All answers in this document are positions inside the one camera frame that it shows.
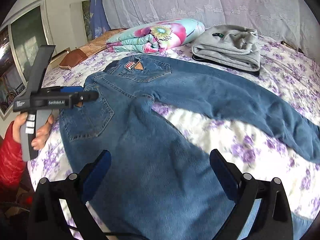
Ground white lace headboard cover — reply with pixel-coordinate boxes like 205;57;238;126
103;0;319;61

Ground brown pillow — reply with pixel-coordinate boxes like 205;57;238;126
59;29;125;70

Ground window with white frame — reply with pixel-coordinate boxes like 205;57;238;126
1;0;53;120

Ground folded black garment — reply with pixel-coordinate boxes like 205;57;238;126
192;55;260;77

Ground purple floral bed sheet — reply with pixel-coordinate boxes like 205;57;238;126
27;36;319;239

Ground blue denim jeans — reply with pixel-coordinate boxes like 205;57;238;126
59;54;319;239

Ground person's left hand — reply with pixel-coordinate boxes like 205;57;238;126
11;112;55;151

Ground folded grey sweatshirt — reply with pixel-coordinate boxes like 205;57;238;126
191;25;260;70

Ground red jacket sleeve forearm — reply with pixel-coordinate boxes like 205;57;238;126
0;121;26;202

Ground blue patterned pillow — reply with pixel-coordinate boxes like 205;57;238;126
89;0;111;39

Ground floral folded quilt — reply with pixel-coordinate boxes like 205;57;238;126
106;18;205;54

